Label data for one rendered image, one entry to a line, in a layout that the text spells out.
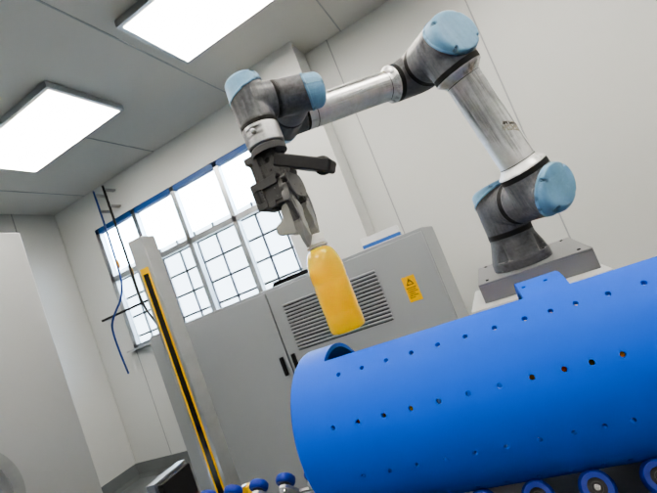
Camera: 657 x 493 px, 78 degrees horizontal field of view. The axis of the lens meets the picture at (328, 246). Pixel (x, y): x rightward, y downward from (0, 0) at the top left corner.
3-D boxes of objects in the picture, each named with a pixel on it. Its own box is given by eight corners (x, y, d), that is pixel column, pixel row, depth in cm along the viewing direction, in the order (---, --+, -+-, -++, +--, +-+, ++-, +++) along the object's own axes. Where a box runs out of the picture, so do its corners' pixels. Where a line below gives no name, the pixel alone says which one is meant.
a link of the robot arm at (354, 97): (411, 64, 116) (255, 115, 99) (431, 39, 105) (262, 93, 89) (428, 100, 115) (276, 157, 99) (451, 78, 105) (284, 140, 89)
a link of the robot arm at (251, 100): (264, 63, 78) (221, 70, 75) (284, 113, 77) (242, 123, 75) (259, 85, 86) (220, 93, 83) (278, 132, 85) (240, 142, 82)
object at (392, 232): (367, 250, 260) (362, 239, 261) (402, 236, 255) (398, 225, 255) (364, 250, 248) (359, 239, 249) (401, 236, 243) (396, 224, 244)
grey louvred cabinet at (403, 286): (252, 485, 335) (195, 321, 347) (518, 435, 258) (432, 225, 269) (211, 532, 285) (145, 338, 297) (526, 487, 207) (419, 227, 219)
